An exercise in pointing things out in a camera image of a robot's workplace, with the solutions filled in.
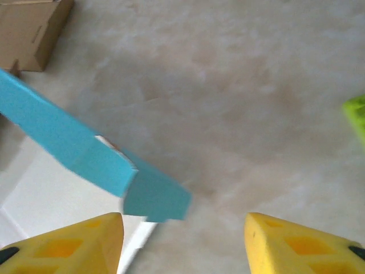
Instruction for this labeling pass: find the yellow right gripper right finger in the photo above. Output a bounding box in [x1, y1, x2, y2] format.
[244, 212, 365, 274]

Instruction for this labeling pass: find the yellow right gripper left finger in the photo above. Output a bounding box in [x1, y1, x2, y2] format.
[0, 212, 125, 274]

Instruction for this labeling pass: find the blue and white paper box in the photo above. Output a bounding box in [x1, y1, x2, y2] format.
[0, 68, 192, 274]

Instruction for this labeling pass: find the green toy building brick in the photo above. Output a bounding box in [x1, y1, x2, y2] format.
[342, 95, 365, 149]

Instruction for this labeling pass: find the brown cardboard box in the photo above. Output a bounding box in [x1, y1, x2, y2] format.
[0, 0, 75, 78]

